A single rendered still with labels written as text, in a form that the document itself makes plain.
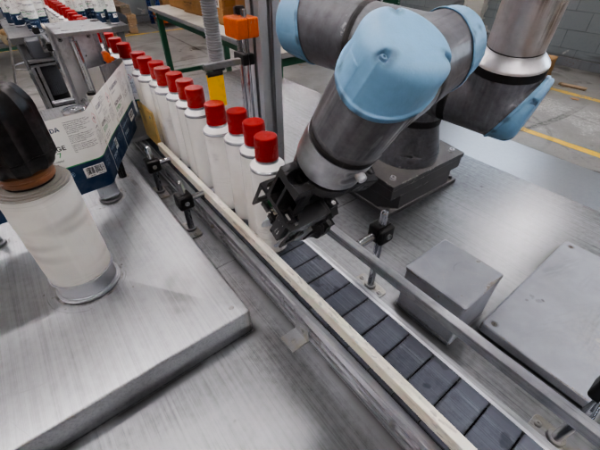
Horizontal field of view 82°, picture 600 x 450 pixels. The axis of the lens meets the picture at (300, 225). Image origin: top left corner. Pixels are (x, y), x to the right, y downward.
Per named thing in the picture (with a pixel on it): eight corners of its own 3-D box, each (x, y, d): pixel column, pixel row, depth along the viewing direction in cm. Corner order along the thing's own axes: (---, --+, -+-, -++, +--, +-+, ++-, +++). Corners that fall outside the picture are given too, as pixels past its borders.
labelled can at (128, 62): (133, 119, 102) (109, 42, 89) (151, 115, 104) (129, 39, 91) (139, 125, 99) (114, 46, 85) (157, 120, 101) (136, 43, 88)
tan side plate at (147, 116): (146, 135, 90) (136, 100, 85) (149, 134, 91) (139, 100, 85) (161, 149, 84) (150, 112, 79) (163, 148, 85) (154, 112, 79)
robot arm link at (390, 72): (481, 54, 26) (425, 96, 21) (399, 145, 35) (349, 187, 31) (405, -14, 27) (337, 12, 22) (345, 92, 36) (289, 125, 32)
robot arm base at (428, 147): (356, 146, 80) (363, 105, 73) (397, 128, 87) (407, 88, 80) (410, 178, 72) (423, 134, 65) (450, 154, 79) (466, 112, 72)
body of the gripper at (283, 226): (249, 204, 46) (270, 149, 35) (300, 182, 50) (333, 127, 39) (279, 252, 44) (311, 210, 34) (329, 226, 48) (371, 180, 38)
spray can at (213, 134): (212, 204, 69) (190, 104, 56) (230, 193, 72) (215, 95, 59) (229, 214, 67) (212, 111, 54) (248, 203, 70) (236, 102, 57)
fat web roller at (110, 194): (96, 196, 72) (55, 107, 60) (119, 188, 74) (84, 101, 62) (102, 206, 69) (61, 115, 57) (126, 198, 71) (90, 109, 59)
